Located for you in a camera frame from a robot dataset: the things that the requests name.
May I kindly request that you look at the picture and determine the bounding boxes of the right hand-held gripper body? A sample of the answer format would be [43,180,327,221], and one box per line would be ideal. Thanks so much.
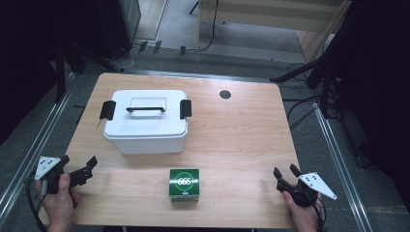
[276,172,338,208]

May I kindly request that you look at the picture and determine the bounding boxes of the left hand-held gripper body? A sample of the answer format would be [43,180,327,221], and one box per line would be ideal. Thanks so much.
[34,156,95,194]

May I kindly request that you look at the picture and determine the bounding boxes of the white plastic storage box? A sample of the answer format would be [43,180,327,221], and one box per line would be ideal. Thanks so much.
[103,132,189,156]

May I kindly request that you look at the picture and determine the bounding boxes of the white lid with black handle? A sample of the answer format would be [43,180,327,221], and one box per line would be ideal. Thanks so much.
[99,89,193,140]

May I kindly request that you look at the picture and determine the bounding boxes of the green cardboard carton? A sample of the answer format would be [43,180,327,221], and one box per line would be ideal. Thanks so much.
[168,168,201,203]

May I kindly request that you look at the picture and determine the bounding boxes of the person's right hand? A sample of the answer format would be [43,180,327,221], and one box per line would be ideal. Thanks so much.
[281,190,321,232]

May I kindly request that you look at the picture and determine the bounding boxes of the person's left hand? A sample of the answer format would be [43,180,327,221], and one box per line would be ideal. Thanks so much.
[36,172,81,232]

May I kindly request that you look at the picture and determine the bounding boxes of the black tripod stand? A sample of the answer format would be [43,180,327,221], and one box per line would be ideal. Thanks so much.
[270,47,339,119]

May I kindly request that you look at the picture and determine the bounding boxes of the black cabinet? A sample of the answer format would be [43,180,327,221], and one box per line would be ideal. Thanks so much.
[96,0,143,61]

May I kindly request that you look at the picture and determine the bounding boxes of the light wooden furniture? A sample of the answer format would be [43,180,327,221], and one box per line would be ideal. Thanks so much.
[195,0,351,63]

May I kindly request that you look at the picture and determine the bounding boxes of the right hand-held gripper cable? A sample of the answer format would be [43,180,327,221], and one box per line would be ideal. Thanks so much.
[313,194,329,232]

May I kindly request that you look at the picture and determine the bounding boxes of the hand-held gripper cable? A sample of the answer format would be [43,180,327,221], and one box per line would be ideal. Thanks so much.
[313,194,329,232]
[24,178,48,232]

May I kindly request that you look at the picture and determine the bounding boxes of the metal floor rail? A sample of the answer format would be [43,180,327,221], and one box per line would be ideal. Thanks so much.
[312,104,374,232]
[127,69,275,83]
[0,72,75,225]

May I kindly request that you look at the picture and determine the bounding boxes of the left hand-held gripper cable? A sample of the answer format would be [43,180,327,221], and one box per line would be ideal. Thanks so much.
[24,178,48,232]

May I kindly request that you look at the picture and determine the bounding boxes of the black floor cables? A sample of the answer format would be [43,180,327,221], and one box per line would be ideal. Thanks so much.
[283,62,327,131]

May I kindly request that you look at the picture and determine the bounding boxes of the white floor cable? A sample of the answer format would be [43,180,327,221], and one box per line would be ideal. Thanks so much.
[119,44,140,71]

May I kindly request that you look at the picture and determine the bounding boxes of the hanging black cable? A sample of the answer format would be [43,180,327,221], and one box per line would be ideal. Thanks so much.
[194,0,220,53]

